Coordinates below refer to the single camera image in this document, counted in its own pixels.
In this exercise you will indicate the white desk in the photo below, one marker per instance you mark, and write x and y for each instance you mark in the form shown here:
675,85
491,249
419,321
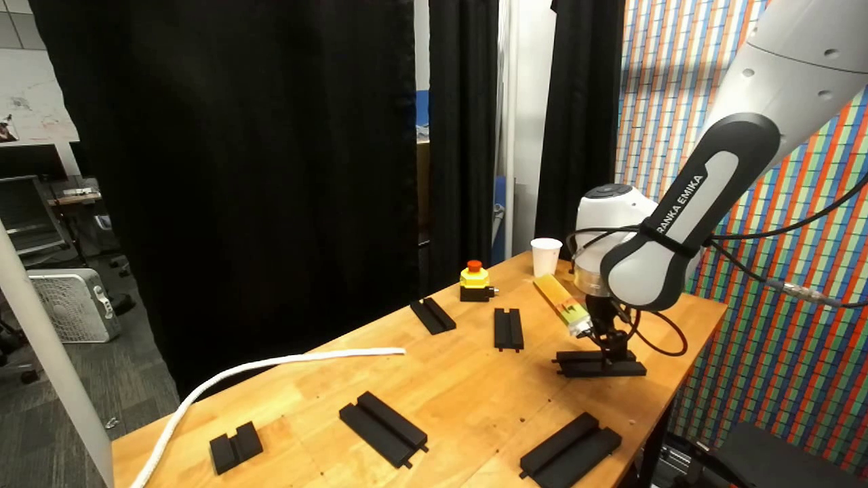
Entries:
31,97

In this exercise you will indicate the grey equipment box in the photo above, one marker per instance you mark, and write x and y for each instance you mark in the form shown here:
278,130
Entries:
77,302

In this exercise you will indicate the yellow emergency stop button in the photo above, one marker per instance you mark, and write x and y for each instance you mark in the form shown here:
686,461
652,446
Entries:
476,280

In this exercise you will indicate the short black track pad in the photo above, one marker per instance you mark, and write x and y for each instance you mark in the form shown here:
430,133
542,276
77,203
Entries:
233,447

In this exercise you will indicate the colourful checkered backdrop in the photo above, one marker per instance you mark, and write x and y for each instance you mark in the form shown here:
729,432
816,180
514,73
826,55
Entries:
814,379

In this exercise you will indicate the white vertical pole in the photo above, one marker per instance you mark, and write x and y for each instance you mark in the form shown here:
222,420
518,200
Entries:
525,91

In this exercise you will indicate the white plastic tube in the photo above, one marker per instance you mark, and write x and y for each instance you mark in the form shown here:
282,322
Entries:
272,364

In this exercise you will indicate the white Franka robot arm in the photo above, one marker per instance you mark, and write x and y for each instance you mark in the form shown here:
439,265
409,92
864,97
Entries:
686,207

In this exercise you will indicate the wide black curtain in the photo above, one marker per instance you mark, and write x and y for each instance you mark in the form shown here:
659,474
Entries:
225,180

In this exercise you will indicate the black case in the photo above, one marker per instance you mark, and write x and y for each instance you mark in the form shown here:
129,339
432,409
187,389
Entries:
776,461

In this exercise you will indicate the small black block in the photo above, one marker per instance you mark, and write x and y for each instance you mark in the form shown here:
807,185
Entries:
507,328

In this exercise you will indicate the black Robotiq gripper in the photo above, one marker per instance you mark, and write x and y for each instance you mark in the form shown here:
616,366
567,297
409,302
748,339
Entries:
602,316

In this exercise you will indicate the narrow black curtain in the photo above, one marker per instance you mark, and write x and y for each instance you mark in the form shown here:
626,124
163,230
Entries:
461,135
578,91

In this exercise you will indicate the white frame post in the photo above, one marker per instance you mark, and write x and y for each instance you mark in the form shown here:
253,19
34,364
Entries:
54,360

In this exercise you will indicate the white paper cup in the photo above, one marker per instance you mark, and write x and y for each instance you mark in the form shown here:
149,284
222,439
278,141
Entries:
546,255

